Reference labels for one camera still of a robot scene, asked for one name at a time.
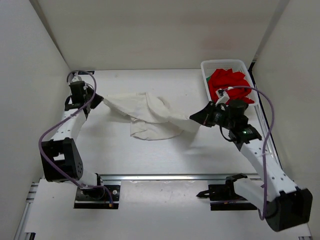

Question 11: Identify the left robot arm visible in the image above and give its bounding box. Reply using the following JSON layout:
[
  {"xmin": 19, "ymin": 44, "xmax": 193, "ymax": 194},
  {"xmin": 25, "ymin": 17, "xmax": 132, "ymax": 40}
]
[{"xmin": 40, "ymin": 80, "xmax": 105, "ymax": 200}]

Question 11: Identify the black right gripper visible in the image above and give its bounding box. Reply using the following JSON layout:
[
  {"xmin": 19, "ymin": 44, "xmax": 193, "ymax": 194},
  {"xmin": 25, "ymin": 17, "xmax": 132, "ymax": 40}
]
[{"xmin": 190, "ymin": 102, "xmax": 234, "ymax": 131}]

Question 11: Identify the white t shirt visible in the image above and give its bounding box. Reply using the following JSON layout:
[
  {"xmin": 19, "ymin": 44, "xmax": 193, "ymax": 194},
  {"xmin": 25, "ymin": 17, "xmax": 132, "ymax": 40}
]
[{"xmin": 103, "ymin": 92, "xmax": 200, "ymax": 141}]

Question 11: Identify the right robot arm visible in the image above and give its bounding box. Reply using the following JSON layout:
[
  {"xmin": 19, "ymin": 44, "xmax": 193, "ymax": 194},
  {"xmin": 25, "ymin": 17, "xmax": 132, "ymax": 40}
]
[{"xmin": 190, "ymin": 99, "xmax": 313, "ymax": 232}]

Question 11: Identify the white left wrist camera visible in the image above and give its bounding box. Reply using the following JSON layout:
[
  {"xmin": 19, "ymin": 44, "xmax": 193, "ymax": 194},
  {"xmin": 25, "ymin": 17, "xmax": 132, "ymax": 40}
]
[{"xmin": 71, "ymin": 75, "xmax": 82, "ymax": 83}]

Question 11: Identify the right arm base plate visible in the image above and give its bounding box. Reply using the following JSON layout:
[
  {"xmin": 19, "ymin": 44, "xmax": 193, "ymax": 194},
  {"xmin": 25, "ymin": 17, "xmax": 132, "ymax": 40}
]
[{"xmin": 196, "ymin": 184, "xmax": 257, "ymax": 211}]

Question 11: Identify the white plastic basket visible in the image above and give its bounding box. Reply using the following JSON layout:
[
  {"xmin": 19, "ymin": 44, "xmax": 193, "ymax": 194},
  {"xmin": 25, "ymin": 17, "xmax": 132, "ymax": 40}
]
[{"xmin": 200, "ymin": 59, "xmax": 259, "ymax": 107}]

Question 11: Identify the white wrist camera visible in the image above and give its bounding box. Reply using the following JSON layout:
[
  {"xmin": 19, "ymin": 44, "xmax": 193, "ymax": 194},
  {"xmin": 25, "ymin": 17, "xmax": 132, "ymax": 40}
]
[
  {"xmin": 71, "ymin": 75, "xmax": 82, "ymax": 83},
  {"xmin": 215, "ymin": 89, "xmax": 230, "ymax": 106}
]

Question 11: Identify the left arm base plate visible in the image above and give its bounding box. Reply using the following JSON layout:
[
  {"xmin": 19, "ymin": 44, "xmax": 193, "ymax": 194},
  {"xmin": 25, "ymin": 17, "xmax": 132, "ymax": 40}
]
[{"xmin": 73, "ymin": 182, "xmax": 121, "ymax": 210}]

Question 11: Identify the red t shirt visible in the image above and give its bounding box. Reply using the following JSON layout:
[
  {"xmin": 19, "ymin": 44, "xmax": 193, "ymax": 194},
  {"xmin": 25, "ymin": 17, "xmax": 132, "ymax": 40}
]
[{"xmin": 206, "ymin": 68, "xmax": 255, "ymax": 104}]

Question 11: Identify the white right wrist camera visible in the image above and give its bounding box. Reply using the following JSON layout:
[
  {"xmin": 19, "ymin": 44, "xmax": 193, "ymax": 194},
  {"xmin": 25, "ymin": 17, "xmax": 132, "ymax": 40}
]
[{"xmin": 215, "ymin": 89, "xmax": 230, "ymax": 106}]

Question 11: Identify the aluminium frame rail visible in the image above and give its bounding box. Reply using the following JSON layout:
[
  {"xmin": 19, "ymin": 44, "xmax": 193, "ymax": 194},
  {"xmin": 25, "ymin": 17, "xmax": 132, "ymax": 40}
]
[{"xmin": 98, "ymin": 173, "xmax": 263, "ymax": 183}]

